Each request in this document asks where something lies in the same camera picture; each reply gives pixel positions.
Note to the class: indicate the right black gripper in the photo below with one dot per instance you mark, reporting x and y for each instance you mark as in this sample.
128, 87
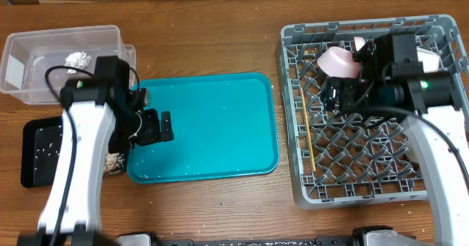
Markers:
350, 91

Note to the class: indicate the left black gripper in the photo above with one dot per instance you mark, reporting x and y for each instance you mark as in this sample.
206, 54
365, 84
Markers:
151, 132

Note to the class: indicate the pink bowl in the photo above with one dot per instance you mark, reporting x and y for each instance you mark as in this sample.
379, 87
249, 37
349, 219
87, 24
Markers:
338, 62

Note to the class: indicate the wooden chopstick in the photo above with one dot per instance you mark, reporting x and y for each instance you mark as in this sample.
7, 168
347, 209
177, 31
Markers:
308, 132

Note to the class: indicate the white round plate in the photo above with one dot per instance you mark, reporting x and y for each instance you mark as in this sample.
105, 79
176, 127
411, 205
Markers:
359, 43

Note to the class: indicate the white bowl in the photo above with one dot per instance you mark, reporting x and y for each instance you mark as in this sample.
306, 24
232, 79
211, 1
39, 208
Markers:
429, 59

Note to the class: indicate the white tissue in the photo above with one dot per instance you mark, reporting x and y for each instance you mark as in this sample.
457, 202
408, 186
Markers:
77, 60

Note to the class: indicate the light green cup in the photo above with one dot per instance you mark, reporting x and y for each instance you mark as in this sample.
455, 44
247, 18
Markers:
412, 152

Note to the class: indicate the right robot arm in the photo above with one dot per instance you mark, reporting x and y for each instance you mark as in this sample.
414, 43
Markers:
392, 78

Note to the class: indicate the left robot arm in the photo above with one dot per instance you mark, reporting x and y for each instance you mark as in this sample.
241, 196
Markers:
101, 115

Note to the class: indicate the grey dishwasher rack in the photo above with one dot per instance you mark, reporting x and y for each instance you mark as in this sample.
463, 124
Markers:
358, 160

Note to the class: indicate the pile of rice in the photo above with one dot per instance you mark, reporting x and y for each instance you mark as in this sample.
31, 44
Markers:
115, 163

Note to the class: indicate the teal serving tray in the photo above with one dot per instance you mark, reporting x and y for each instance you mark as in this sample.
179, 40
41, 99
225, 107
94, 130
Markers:
223, 125

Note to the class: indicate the black tray bin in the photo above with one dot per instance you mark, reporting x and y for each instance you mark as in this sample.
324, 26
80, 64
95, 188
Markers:
42, 140

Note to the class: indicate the clear plastic bin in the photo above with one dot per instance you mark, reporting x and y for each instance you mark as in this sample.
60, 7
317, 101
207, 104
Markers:
27, 56

